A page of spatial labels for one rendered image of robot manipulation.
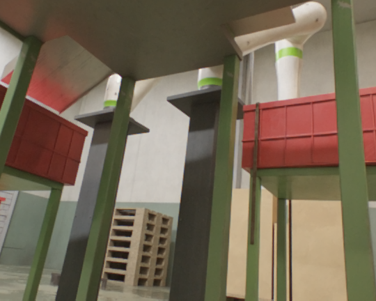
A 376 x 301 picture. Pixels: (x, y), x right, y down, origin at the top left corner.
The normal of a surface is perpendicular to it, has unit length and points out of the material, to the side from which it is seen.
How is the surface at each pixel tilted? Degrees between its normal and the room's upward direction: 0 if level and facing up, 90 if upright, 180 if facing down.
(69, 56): 150
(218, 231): 90
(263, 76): 90
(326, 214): 90
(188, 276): 90
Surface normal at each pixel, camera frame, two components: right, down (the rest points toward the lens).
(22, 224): 0.87, -0.08
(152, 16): -0.11, 0.93
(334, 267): -0.42, -0.37
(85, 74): 0.34, 0.76
